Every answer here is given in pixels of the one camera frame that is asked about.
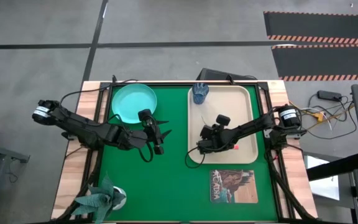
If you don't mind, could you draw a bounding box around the green artificial plant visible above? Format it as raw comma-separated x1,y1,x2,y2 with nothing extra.
70,175,127,224

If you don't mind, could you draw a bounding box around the white plant pot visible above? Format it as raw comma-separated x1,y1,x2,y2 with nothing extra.
112,186,127,212

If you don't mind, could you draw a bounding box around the long black arm cable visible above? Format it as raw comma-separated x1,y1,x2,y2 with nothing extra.
59,74,133,106

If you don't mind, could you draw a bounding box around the green table mat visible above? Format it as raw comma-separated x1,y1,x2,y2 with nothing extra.
98,86,279,222

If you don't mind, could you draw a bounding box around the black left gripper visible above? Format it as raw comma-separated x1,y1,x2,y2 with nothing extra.
112,108,173,156

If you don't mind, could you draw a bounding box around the black left wrist camera cable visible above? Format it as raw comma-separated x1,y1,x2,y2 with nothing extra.
137,141,154,163

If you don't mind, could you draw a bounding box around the Acadia park notebook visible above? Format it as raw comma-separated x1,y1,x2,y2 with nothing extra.
209,169,259,205

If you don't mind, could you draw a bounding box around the black hazard-striped floor mat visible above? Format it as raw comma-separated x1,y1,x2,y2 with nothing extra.
271,44,358,82
263,11,358,44

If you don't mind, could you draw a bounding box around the white sheet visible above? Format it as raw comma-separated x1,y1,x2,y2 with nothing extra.
303,155,341,202

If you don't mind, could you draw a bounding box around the black power adapter cable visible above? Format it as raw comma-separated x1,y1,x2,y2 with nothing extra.
306,91,358,141

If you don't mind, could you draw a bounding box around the black power adapter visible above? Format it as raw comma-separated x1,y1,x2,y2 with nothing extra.
317,90,343,101

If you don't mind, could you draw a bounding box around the grey metal desk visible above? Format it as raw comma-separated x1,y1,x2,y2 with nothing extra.
0,138,30,224

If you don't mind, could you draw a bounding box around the black cable conduit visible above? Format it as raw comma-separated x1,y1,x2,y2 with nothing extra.
53,146,102,223
261,149,318,223

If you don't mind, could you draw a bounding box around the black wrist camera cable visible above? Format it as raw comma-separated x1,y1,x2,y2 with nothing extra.
184,145,206,169
137,141,154,163

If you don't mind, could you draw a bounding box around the black metal beam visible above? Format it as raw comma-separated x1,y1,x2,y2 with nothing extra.
306,152,358,182

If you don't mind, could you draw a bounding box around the yellow cable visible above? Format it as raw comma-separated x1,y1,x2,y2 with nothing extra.
289,101,356,131

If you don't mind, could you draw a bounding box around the black flat box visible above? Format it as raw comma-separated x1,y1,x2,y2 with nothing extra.
195,68,259,82

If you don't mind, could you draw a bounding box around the beige plastic tray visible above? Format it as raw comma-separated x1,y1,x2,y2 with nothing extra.
187,85,259,165

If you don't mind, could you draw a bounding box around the teal plastic plate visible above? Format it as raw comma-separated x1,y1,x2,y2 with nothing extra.
111,83,158,124

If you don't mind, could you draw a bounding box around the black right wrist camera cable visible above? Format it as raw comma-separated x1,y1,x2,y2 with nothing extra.
184,145,206,169

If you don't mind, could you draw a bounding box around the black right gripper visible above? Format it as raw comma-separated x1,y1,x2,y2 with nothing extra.
196,114,232,156

